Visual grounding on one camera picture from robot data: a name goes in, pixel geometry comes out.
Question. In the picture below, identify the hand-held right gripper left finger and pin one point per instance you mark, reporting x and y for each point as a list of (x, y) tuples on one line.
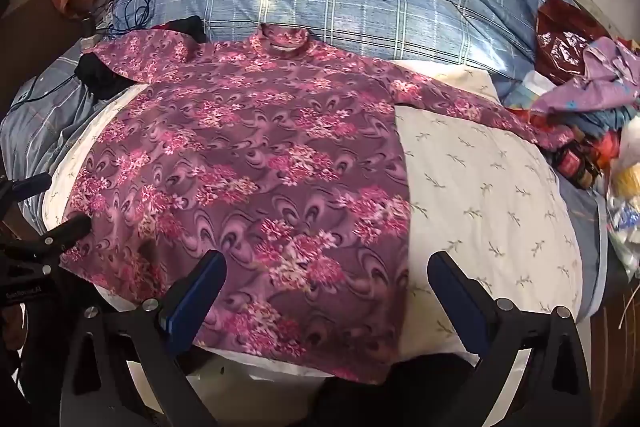
[(200, 289)]

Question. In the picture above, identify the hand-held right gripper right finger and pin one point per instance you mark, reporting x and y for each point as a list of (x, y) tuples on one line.
[(456, 292)]

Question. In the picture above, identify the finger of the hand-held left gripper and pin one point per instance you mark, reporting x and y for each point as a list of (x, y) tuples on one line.
[(27, 188), (65, 233)]

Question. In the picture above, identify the purple floral shirt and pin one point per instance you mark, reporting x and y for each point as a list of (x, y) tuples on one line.
[(250, 157)]

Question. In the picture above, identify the pile of colourful clothes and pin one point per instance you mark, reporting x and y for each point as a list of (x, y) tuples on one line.
[(597, 142)]

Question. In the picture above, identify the grey-blue striped cloth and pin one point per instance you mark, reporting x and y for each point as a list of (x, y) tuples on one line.
[(45, 117)]

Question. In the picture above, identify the white leaf-print sheet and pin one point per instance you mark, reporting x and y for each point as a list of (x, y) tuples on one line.
[(475, 192)]

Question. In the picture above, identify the black cloth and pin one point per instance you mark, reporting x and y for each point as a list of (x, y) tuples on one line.
[(100, 77)]

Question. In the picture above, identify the brown wooden furniture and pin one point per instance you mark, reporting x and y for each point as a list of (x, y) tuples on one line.
[(35, 22)]

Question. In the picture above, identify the white plastic bag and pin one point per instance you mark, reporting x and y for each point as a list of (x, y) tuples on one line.
[(627, 207)]

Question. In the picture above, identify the lilac printed cloth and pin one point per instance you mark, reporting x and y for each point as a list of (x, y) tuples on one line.
[(600, 77)]

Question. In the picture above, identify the red plastic bag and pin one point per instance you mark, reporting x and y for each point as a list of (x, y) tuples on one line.
[(560, 42)]

